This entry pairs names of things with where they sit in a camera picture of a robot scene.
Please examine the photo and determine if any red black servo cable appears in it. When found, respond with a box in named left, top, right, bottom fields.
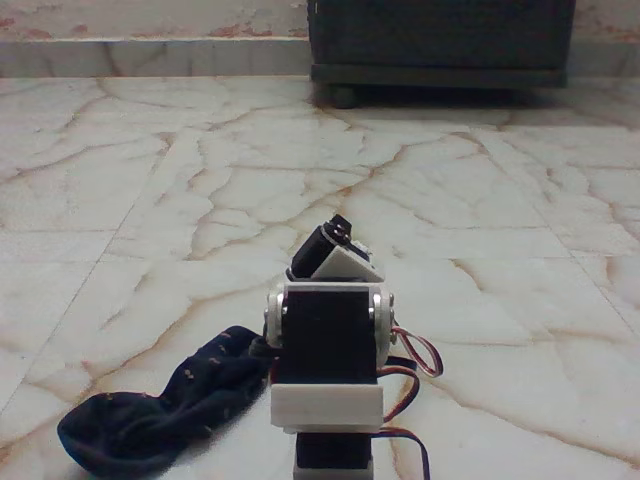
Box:
left=372, top=358, right=432, bottom=480

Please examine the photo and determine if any red white looped servo cable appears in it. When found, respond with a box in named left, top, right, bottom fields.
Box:
left=391, top=327, right=445, bottom=379

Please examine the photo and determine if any dark wooden cabinet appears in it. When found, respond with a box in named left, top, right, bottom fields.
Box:
left=305, top=0, right=577, bottom=96

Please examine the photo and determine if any dark navy dotted sock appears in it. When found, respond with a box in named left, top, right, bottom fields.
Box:
left=56, top=324, right=282, bottom=474

